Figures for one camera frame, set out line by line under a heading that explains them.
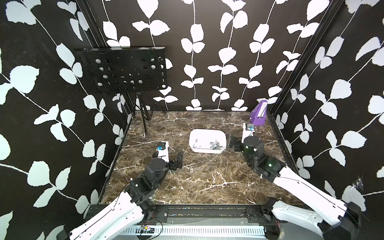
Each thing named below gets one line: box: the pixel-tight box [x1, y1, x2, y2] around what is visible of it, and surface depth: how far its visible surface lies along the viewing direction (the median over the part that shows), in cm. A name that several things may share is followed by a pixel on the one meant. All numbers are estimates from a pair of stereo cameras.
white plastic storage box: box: [189, 128, 227, 154], surface depth 102 cm
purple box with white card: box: [250, 100, 268, 126], surface depth 110 cm
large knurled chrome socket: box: [209, 139, 223, 150], surface depth 101 cm
